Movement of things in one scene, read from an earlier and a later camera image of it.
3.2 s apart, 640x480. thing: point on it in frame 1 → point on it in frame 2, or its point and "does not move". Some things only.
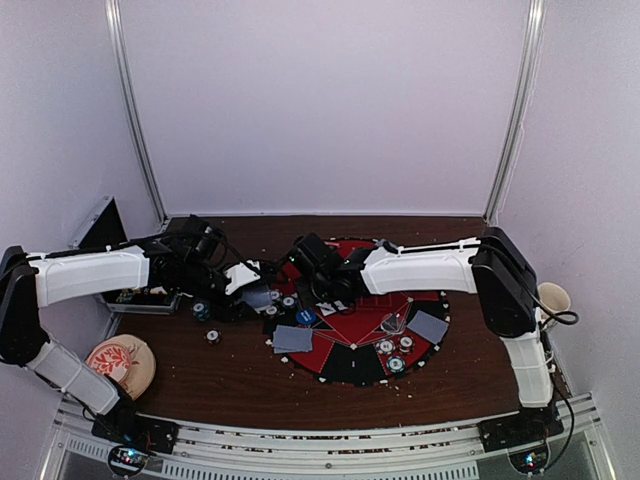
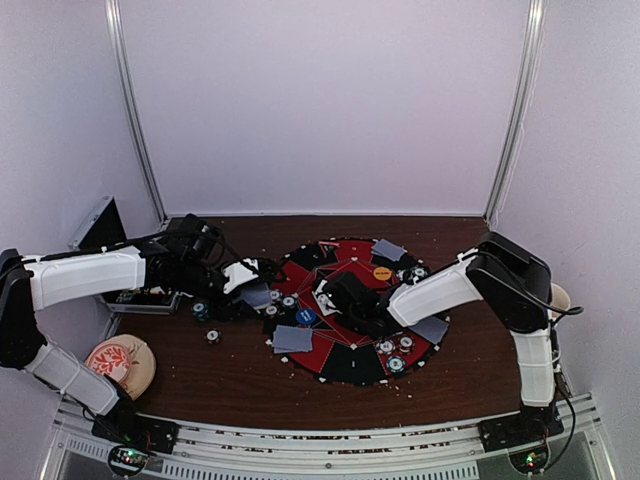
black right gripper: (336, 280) → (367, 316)
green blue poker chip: (395, 364) does not move
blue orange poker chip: (385, 347) does not move
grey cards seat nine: (428, 326) does not move
